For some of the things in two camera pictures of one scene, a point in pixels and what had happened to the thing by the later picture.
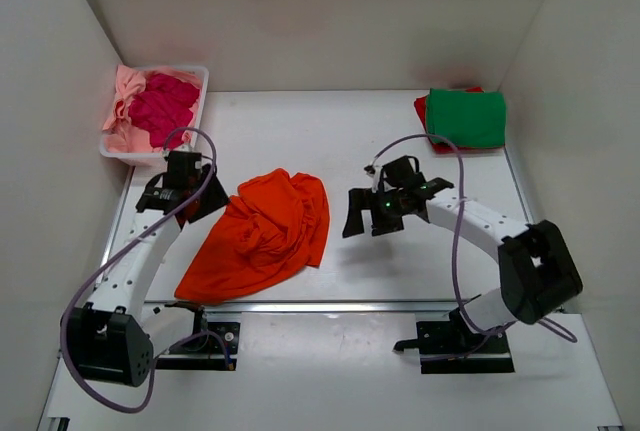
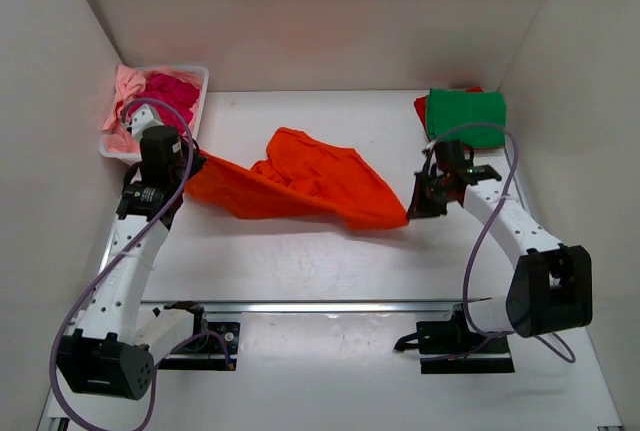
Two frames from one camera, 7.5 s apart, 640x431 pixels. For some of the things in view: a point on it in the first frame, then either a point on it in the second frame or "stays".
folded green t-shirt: [468, 119] stays
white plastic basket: [157, 159] stays
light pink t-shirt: [121, 133] stays
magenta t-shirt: [164, 105] stays
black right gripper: [365, 199] → [419, 209]
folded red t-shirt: [446, 148] stays
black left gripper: [218, 197] → [198, 162]
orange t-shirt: [277, 225] → [301, 176]
